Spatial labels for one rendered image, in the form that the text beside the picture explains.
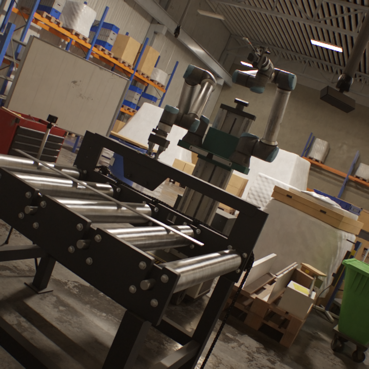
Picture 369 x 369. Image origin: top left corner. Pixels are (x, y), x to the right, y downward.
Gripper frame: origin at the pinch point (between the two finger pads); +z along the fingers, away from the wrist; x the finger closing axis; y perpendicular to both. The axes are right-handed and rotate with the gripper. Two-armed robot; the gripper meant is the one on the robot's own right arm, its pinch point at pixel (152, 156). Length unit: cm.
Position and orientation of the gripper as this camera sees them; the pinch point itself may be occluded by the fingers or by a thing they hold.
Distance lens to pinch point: 257.5
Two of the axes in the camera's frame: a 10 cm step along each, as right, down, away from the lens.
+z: -3.8, 9.2, 1.2
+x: -8.2, -4.0, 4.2
